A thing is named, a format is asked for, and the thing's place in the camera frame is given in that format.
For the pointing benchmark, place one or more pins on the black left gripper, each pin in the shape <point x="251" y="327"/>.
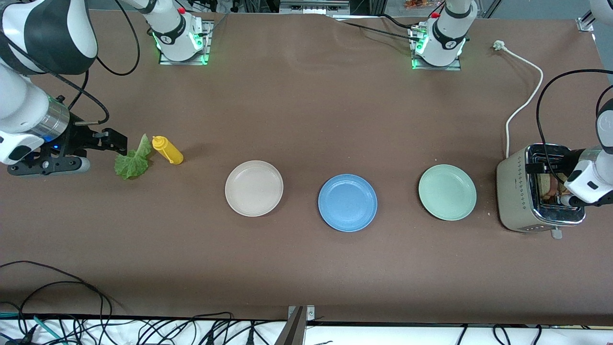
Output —
<point x="561" y="163"/>

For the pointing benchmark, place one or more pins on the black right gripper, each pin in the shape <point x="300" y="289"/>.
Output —
<point x="79" y="139"/>

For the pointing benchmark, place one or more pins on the green lettuce leaf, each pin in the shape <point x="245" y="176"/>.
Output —
<point x="131" y="165"/>

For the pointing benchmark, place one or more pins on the yellow squeeze sauce bottle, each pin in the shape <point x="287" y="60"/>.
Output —
<point x="170" y="152"/>

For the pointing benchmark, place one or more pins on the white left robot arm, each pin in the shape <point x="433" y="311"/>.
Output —
<point x="594" y="172"/>

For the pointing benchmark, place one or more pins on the green round plate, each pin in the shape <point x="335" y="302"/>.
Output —
<point x="447" y="192"/>

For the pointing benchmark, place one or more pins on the beige round plate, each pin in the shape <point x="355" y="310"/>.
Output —
<point x="254" y="188"/>

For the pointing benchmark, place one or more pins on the blue round plate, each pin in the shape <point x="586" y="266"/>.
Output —
<point x="347" y="203"/>

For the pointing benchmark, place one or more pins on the beige chrome toaster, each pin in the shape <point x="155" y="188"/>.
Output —
<point x="515" y="191"/>

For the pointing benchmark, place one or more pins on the orange snack packet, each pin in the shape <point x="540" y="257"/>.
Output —
<point x="416" y="4"/>

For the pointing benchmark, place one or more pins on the silver metal box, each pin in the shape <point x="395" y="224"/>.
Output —
<point x="313" y="5"/>

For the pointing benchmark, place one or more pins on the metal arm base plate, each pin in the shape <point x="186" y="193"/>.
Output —
<point x="207" y="45"/>
<point x="455" y="66"/>

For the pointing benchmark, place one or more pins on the aluminium frame profile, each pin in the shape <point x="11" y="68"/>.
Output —
<point x="585" y="24"/>

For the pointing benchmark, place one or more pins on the grey metal bracket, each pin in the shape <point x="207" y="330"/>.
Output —
<point x="298" y="328"/>

